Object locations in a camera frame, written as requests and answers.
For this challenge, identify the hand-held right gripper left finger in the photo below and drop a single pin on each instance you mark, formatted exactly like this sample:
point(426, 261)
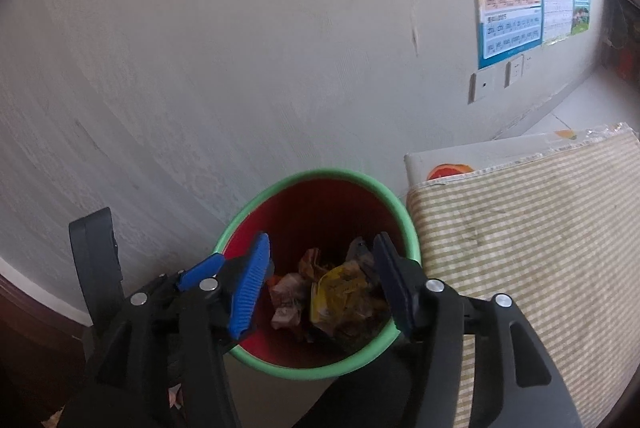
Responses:
point(247, 288)

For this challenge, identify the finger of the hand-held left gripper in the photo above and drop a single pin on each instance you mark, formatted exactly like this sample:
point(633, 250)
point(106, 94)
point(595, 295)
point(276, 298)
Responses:
point(200, 270)

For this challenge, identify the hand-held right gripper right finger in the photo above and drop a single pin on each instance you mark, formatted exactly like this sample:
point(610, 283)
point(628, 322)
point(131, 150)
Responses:
point(395, 283)

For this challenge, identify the paper ball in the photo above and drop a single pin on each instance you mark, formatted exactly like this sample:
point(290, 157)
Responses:
point(289, 303)

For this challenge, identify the silver blue wrapper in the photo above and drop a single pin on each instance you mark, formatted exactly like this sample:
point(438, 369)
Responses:
point(357, 250)

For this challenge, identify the yellow white wrapper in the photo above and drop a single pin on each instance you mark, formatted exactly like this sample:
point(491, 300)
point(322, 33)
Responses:
point(340, 293)

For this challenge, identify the red bin with green rim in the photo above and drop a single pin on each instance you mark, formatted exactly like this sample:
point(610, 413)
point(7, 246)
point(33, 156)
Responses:
point(310, 218)

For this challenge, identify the white fruit-print table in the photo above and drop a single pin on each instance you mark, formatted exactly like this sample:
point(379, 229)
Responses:
point(475, 157)

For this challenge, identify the red box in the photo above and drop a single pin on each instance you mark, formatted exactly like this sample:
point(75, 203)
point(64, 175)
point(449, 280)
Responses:
point(627, 65)

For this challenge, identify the dark metal shelf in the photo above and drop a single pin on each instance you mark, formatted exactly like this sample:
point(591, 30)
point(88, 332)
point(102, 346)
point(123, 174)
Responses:
point(612, 17)

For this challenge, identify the dark brown wooden frame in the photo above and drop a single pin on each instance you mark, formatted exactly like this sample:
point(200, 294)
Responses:
point(35, 333)

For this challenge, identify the white wall switch plate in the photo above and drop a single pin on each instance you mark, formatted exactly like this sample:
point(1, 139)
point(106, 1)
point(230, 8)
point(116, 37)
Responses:
point(481, 86)

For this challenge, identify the white wall socket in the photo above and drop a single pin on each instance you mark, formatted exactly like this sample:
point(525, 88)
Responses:
point(513, 72)
point(528, 63)

